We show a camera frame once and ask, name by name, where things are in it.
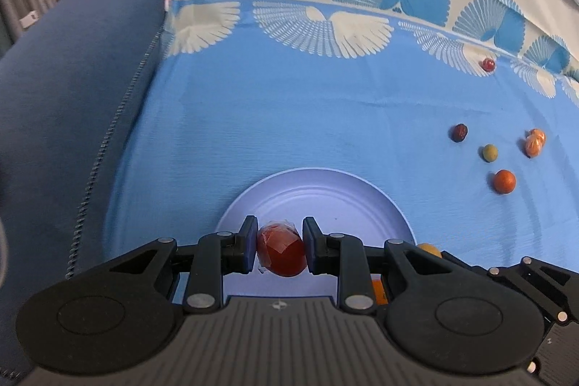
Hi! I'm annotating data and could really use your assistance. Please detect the light blue round plate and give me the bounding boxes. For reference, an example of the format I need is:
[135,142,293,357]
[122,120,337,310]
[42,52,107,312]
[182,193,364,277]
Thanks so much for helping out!
[215,168,418,306]

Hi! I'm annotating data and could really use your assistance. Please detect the blue fan-print cloth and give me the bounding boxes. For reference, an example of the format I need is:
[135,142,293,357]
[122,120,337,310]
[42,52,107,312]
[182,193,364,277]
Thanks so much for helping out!
[103,0,579,310]

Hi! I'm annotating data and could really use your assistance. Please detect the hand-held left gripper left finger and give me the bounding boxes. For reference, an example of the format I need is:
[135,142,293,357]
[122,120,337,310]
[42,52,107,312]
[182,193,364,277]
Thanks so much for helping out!
[106,215,259,315]

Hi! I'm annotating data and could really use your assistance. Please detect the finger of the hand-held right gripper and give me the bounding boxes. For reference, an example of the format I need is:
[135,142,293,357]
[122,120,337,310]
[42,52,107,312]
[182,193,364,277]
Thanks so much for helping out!
[441,250,573,326]

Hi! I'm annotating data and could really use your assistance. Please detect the plastic-wrapped tangerine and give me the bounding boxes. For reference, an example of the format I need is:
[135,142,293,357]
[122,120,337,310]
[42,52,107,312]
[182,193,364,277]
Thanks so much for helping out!
[524,128,546,158]

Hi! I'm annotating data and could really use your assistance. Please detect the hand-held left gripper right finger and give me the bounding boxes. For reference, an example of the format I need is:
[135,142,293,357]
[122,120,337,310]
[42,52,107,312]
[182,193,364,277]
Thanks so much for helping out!
[302,216,453,317]

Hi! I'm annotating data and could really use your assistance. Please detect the blue fabric sofa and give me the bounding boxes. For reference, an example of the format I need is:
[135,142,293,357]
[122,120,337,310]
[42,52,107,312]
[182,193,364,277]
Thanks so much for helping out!
[0,0,175,380]

